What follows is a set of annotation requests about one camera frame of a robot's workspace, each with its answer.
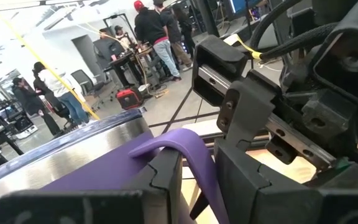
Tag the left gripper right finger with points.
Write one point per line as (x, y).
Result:
(275, 205)

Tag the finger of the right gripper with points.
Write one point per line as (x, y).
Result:
(328, 115)
(247, 112)

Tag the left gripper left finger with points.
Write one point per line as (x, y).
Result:
(73, 208)

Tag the purple steel mug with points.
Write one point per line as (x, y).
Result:
(104, 174)

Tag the person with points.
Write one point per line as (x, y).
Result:
(54, 82)
(149, 28)
(186, 28)
(123, 37)
(30, 99)
(172, 28)

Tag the red and black case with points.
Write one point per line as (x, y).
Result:
(129, 99)

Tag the black work desk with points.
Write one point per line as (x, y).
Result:
(121, 63)

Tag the black office chair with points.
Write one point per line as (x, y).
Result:
(81, 77)

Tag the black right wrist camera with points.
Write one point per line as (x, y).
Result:
(346, 62)

